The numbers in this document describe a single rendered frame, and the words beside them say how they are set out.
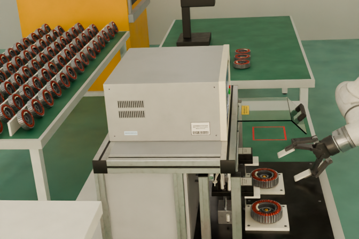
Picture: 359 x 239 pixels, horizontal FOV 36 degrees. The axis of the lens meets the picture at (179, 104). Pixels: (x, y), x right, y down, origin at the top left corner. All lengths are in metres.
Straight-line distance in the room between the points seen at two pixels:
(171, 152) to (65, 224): 0.57
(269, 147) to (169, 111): 0.91
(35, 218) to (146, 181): 0.53
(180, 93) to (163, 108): 0.08
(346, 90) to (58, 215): 1.30
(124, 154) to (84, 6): 3.84
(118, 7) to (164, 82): 3.71
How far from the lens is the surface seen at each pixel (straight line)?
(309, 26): 7.26
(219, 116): 1.75
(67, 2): 5.53
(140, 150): 1.76
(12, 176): 4.24
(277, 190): 2.17
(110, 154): 1.75
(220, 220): 1.99
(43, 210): 1.33
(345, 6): 7.27
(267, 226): 1.96
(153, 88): 1.74
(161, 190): 1.75
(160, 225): 1.82
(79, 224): 1.26
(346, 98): 2.21
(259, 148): 2.57
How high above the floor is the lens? 1.87
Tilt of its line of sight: 21 degrees down
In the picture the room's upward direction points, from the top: 4 degrees counter-clockwise
